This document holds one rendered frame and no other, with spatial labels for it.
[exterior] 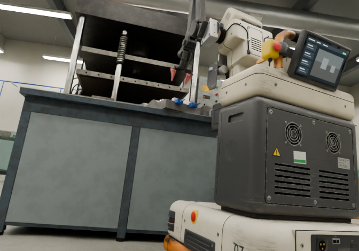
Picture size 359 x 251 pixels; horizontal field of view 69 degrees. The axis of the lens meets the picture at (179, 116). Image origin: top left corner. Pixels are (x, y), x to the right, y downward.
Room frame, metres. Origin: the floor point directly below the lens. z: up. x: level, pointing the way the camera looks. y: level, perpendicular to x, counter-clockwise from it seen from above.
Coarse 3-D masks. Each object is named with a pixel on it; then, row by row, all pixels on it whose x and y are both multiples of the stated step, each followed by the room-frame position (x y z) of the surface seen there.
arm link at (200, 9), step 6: (198, 0) 1.41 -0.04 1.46; (204, 0) 1.41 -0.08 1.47; (198, 6) 1.40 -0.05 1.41; (204, 6) 1.41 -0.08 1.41; (198, 12) 1.39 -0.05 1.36; (204, 12) 1.40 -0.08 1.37; (198, 18) 1.38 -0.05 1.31; (204, 18) 1.39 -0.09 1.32; (192, 24) 1.38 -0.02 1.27; (192, 30) 1.38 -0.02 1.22
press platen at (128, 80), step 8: (80, 72) 2.33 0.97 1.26; (88, 72) 2.34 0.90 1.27; (96, 72) 2.36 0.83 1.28; (80, 80) 2.51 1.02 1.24; (112, 80) 2.41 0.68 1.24; (120, 80) 2.41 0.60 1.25; (128, 80) 2.42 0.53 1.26; (136, 80) 2.44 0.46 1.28; (160, 88) 2.50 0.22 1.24; (168, 88) 2.51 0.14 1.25; (176, 88) 2.52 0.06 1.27; (184, 88) 2.54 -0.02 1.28; (184, 96) 2.67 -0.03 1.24
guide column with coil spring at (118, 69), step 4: (124, 32) 2.35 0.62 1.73; (124, 40) 2.36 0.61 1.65; (124, 44) 2.36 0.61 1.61; (124, 48) 2.37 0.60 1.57; (120, 56) 2.35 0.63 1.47; (116, 64) 2.37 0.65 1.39; (120, 64) 2.36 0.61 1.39; (116, 68) 2.36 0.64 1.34; (120, 68) 2.36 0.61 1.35; (116, 72) 2.35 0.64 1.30; (120, 72) 2.37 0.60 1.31; (116, 76) 2.35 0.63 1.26; (120, 76) 2.38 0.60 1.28; (116, 80) 2.35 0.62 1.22; (116, 84) 2.35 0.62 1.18; (116, 88) 2.36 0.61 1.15; (112, 92) 2.36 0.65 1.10; (116, 92) 2.36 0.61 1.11; (112, 96) 2.35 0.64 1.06; (116, 96) 2.37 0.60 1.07
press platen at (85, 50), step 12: (84, 48) 2.35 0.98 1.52; (84, 60) 2.59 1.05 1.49; (96, 60) 2.55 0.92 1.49; (108, 60) 2.52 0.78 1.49; (132, 60) 2.46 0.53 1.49; (144, 60) 2.48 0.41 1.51; (156, 60) 2.50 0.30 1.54; (108, 72) 2.85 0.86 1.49; (144, 72) 2.74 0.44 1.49; (156, 72) 2.70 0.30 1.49; (168, 72) 2.67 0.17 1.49; (180, 72) 2.63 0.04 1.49; (168, 84) 3.05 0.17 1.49; (180, 84) 3.01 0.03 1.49
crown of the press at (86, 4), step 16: (80, 0) 2.21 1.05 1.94; (96, 0) 2.24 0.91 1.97; (96, 16) 2.24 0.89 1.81; (112, 16) 2.27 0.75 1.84; (128, 16) 2.30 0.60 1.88; (144, 16) 2.34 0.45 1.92; (160, 16) 2.37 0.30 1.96; (96, 32) 2.54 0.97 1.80; (112, 32) 2.50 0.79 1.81; (128, 32) 2.47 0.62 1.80; (144, 32) 2.44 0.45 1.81; (160, 32) 2.41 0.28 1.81; (176, 32) 2.41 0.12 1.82; (96, 48) 2.91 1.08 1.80; (112, 48) 2.87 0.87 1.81; (128, 48) 2.83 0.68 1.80; (144, 48) 2.66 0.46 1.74; (160, 48) 2.75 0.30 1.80; (176, 48) 2.71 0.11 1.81
